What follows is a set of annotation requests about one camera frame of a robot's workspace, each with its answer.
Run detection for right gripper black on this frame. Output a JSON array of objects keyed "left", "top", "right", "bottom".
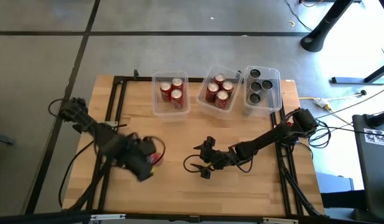
[{"left": 191, "top": 136, "right": 241, "bottom": 180}]

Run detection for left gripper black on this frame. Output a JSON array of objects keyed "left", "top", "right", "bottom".
[{"left": 116, "top": 136, "right": 157, "bottom": 183}]

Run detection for bright red soda can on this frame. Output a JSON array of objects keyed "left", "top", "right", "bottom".
[
  {"left": 171, "top": 77, "right": 184, "bottom": 94},
  {"left": 170, "top": 88, "right": 184, "bottom": 110},
  {"left": 147, "top": 151, "right": 164, "bottom": 167},
  {"left": 159, "top": 81, "right": 173, "bottom": 102}
]

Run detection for clear plastic bin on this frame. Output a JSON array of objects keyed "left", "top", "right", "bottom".
[
  {"left": 196, "top": 63, "right": 244, "bottom": 119},
  {"left": 151, "top": 70, "right": 192, "bottom": 121},
  {"left": 243, "top": 65, "right": 283, "bottom": 116}
]

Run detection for black stand foot bar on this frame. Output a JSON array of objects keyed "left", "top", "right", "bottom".
[{"left": 330, "top": 60, "right": 384, "bottom": 85}]

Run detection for black computer tower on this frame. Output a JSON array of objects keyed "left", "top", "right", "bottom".
[{"left": 352, "top": 109, "right": 384, "bottom": 223}]

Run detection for white tag label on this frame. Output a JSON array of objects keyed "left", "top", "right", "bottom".
[{"left": 363, "top": 128, "right": 384, "bottom": 147}]

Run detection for black cable bundle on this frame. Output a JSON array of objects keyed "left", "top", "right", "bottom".
[
  {"left": 70, "top": 155, "right": 116, "bottom": 214},
  {"left": 277, "top": 149, "right": 328, "bottom": 218}
]

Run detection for silver metal bracket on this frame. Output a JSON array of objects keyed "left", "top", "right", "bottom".
[
  {"left": 91, "top": 213, "right": 126, "bottom": 221},
  {"left": 262, "top": 217, "right": 300, "bottom": 224}
]

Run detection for black aluminium table frame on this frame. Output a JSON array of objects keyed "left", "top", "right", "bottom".
[{"left": 67, "top": 75, "right": 328, "bottom": 224}]

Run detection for thin black cable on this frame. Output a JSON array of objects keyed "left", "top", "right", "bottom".
[
  {"left": 284, "top": 0, "right": 314, "bottom": 32},
  {"left": 57, "top": 138, "right": 98, "bottom": 208}
]

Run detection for yellow cable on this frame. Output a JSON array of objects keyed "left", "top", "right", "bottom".
[{"left": 299, "top": 96, "right": 332, "bottom": 111}]

